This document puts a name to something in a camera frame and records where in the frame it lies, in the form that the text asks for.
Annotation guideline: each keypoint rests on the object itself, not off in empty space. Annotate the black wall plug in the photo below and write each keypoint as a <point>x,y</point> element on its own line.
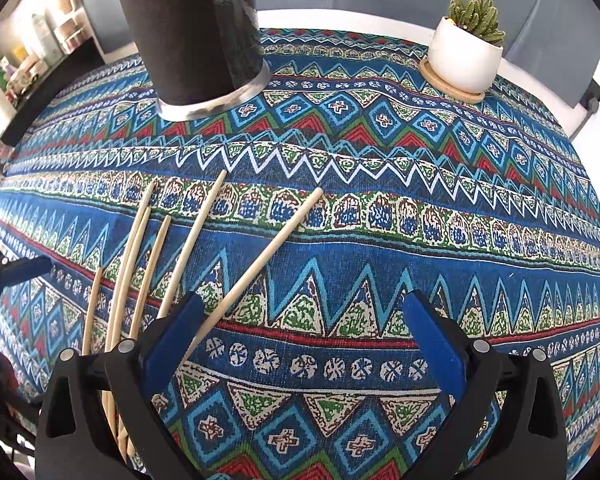
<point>593,100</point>

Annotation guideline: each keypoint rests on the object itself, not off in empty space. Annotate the black cylindrical utensil holder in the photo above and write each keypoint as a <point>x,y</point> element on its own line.
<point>190,35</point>

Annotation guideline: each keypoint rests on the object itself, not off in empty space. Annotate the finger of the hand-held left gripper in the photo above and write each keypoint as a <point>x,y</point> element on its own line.
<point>27,266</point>

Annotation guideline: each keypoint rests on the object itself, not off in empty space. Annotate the tall pale spray bottle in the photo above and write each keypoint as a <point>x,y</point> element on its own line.
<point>42,37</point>

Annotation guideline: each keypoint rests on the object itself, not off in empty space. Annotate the black side shelf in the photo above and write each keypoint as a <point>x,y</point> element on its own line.
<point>55,95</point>

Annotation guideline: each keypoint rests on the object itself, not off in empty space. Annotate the round wooden coaster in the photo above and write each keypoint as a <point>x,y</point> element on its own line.
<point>450,91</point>

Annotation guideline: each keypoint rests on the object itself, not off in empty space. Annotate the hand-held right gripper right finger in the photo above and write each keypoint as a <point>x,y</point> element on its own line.
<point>432,340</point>

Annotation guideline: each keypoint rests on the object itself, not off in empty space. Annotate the blue patterned tablecloth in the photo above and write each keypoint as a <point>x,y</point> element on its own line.
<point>380,210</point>

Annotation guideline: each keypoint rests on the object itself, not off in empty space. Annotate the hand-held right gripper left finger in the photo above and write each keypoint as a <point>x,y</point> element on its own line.
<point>172,345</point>

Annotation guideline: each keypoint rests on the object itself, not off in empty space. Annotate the bunch of wooden chopsticks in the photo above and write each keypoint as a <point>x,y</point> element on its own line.
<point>280,237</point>

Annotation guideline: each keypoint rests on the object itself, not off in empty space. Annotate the succulent in white pot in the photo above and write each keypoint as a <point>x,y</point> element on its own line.
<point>465,60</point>

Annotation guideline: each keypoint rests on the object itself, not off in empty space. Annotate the glass jar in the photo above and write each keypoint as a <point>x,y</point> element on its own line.
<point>71,35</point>

